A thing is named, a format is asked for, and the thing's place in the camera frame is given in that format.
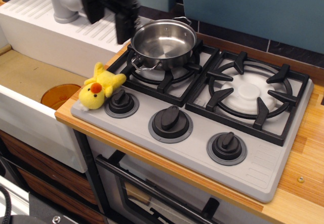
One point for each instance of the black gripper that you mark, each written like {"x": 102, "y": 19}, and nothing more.
{"x": 126, "y": 18}

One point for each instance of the stainless steel pan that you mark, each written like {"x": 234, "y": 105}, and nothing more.
{"x": 163, "y": 45}

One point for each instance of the black left stove knob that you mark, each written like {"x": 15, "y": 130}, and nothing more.
{"x": 121, "y": 105}

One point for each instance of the black stove knob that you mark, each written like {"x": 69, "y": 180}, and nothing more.
{"x": 170, "y": 125}
{"x": 227, "y": 149}
{"x": 121, "y": 105}

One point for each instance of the black middle stove knob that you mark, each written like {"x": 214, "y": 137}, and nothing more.
{"x": 170, "y": 125}

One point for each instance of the black right stove knob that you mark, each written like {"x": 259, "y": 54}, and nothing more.
{"x": 227, "y": 149}

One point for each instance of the grey toy stove top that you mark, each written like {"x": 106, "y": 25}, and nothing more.
{"x": 257, "y": 176}

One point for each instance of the grey toy faucet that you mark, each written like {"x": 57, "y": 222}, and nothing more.
{"x": 66, "y": 11}

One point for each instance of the yellow stuffed duck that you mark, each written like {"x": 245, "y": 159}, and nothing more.
{"x": 99, "y": 87}

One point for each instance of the white toy sink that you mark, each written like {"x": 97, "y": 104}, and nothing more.
{"x": 41, "y": 54}

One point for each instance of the black left burner grate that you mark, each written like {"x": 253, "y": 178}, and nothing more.
{"x": 173, "y": 86}

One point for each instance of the black burner grate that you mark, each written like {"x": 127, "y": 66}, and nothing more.
{"x": 263, "y": 100}
{"x": 173, "y": 86}

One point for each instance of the orange plastic plate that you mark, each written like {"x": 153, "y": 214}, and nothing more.
{"x": 56, "y": 96}

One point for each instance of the black right burner grate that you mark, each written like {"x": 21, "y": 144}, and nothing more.
{"x": 263, "y": 100}

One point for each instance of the wooden drawer cabinet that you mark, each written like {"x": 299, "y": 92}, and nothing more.
{"x": 59, "y": 185}

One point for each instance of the oven door with black handle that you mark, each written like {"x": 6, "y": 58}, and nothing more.
{"x": 145, "y": 194}

